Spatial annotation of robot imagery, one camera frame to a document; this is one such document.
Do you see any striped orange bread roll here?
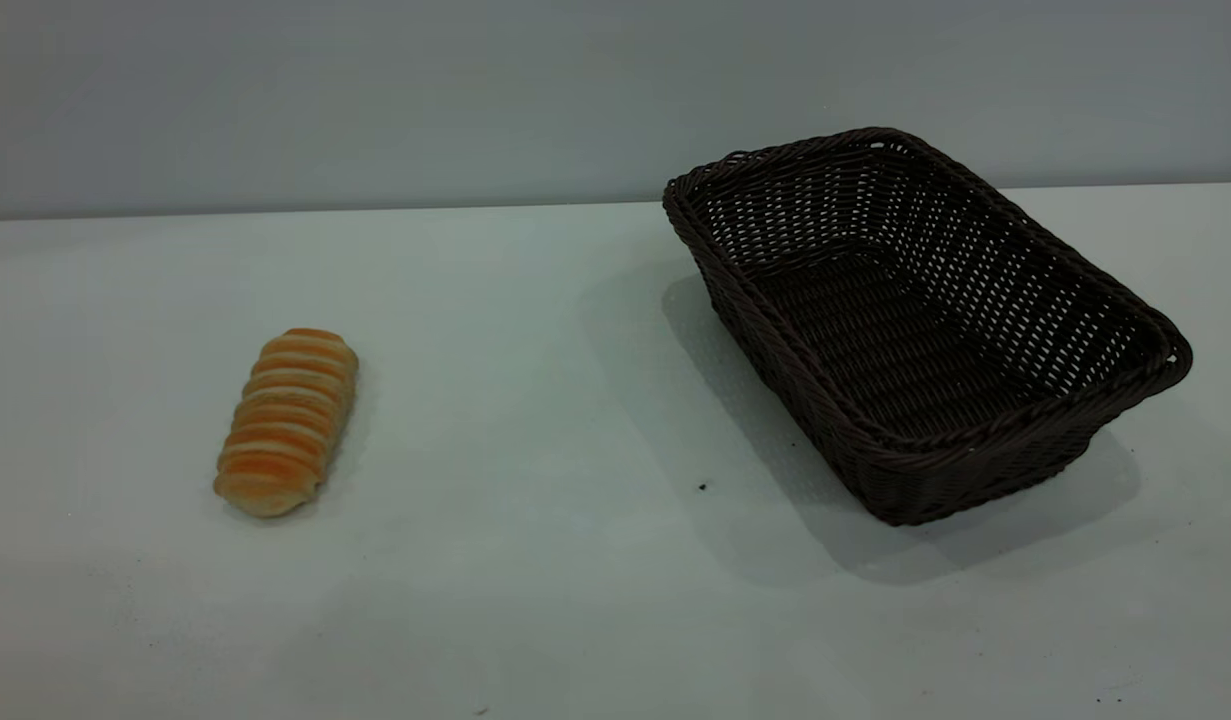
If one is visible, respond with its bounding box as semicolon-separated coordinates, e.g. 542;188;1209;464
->
213;328;360;519

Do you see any black woven wicker basket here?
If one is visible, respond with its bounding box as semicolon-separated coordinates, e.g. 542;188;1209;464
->
662;127;1194;527

